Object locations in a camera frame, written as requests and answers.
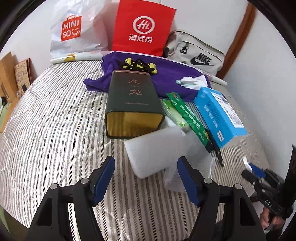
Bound brown wooden door frame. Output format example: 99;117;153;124
216;3;256;79

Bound green lanyard strap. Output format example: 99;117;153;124
165;92;225;167

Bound white Miniso plastic bag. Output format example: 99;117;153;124
50;0;111;58

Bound grey Nike bag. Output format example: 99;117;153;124
164;31;225;75

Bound clear plastic bag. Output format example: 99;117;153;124
161;117;214;192

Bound red paper shopping bag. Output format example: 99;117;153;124
112;0;176;56

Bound dark green tea tin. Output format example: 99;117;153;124
105;70;165;139

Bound blue tissue box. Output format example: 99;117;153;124
194;87;248;148

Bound green wet wipes pack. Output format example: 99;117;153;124
161;99;191;132

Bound purple towel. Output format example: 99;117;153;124
83;52;202;102

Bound brown cardboard boxes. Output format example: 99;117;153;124
1;52;33;133

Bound white foam block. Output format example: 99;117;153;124
125;126;185;179

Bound yellow black pouch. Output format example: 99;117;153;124
121;58;158;75

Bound rolled white poster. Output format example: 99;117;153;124
50;51;227;86

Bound right hand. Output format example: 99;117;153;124
259;207;285;230

